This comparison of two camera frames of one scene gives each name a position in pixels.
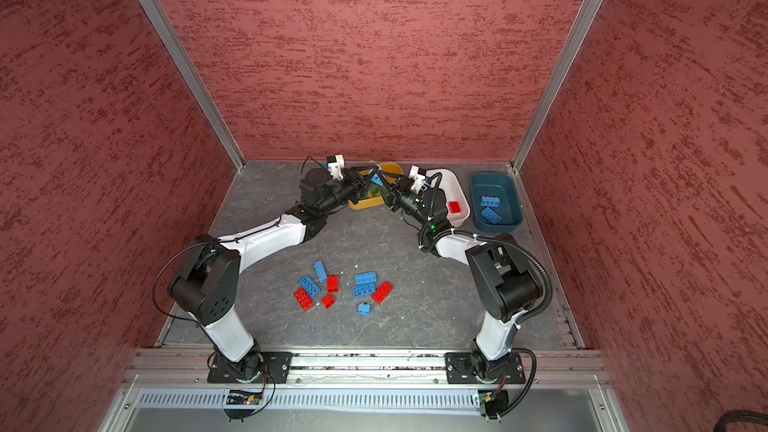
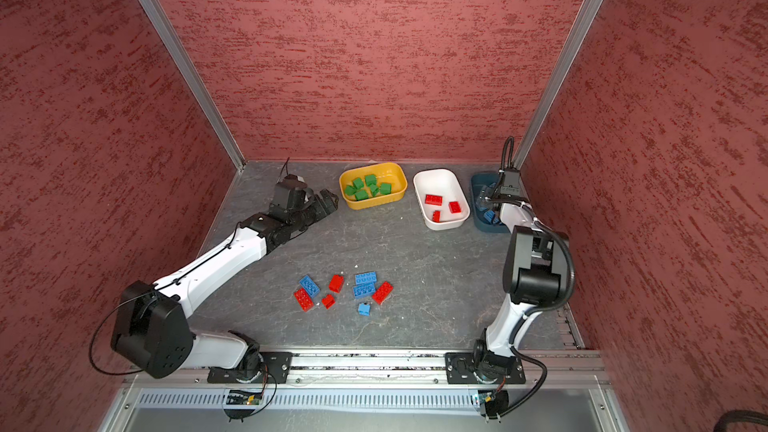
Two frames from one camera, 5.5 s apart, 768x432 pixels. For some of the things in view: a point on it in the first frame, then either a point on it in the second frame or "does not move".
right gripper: x=398 y=190 to x=485 y=194
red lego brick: x=333 y=283 does not move
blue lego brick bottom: x=309 y=285 does not move
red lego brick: x=381 y=293 does not move
